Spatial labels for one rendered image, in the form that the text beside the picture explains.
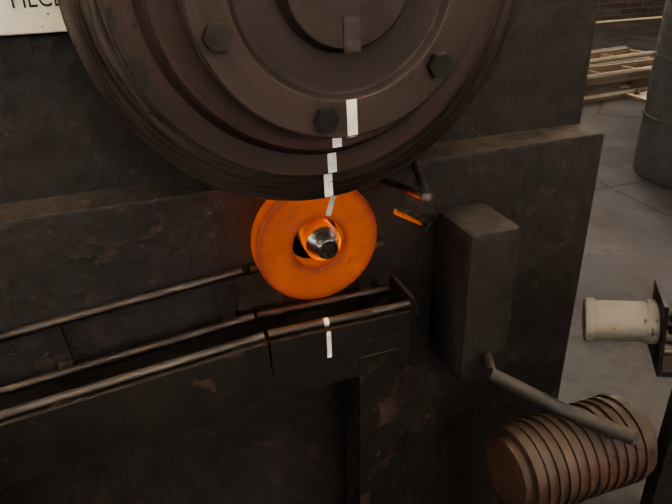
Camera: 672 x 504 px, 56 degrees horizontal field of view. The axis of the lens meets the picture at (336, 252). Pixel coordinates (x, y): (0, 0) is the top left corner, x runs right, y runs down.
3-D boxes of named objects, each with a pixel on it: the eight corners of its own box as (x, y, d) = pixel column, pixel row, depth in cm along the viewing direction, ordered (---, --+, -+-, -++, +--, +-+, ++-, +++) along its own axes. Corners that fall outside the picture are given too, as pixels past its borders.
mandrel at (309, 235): (308, 190, 88) (292, 216, 89) (281, 177, 86) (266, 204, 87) (353, 240, 74) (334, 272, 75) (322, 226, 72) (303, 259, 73)
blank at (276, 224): (348, 292, 86) (357, 305, 83) (237, 282, 79) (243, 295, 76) (382, 185, 80) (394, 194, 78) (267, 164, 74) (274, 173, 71)
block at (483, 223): (425, 345, 101) (432, 205, 90) (469, 334, 103) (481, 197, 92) (459, 385, 92) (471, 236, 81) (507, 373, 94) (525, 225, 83)
